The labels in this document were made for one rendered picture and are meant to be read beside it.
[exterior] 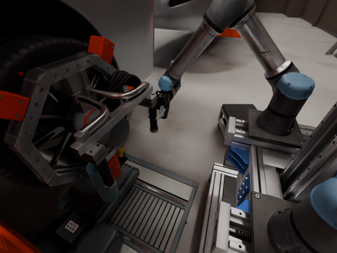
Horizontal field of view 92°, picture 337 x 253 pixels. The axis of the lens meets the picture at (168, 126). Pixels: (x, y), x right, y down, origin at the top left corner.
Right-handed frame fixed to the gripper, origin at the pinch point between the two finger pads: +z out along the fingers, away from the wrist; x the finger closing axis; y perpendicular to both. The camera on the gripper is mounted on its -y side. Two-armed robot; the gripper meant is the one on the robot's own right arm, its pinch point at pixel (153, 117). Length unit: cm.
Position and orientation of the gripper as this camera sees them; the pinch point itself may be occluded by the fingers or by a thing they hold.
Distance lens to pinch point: 80.2
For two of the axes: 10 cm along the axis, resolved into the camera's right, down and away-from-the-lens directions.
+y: 0.0, -7.6, -6.5
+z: -3.5, 6.1, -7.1
